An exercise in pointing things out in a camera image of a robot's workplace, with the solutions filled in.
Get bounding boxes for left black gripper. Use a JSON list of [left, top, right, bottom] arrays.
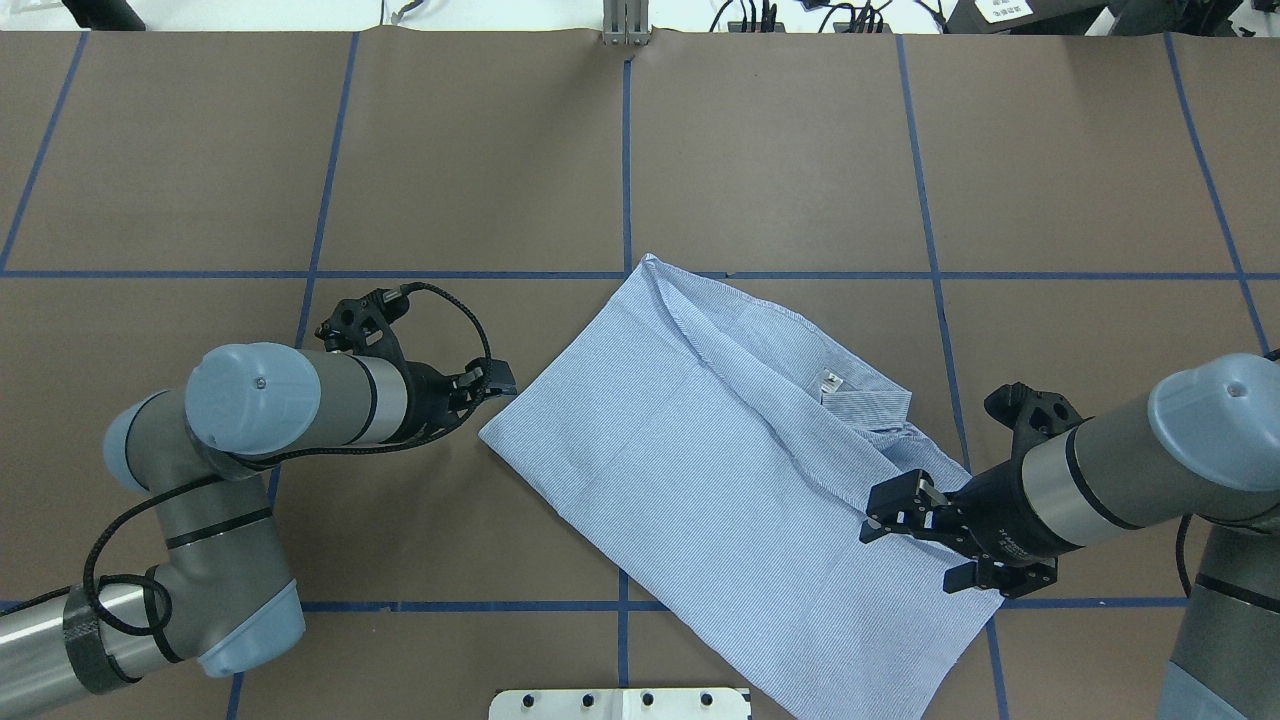
[[315, 288, 518, 446]]

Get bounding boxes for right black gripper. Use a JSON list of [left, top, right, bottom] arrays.
[[858, 382, 1084, 598]]

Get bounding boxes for blue striped button shirt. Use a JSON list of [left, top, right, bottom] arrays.
[[479, 255, 1001, 719]]

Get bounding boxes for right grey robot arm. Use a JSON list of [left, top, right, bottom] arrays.
[[860, 352, 1279, 719]]

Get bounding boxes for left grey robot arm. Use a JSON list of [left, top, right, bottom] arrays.
[[3, 282, 518, 719]]

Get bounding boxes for white metal mounting plate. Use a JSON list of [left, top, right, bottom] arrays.
[[488, 687, 754, 719]]

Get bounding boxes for grey aluminium frame post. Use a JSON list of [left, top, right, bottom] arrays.
[[602, 0, 652, 47]]

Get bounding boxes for black cable bundle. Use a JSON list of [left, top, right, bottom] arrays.
[[708, 0, 951, 35]]

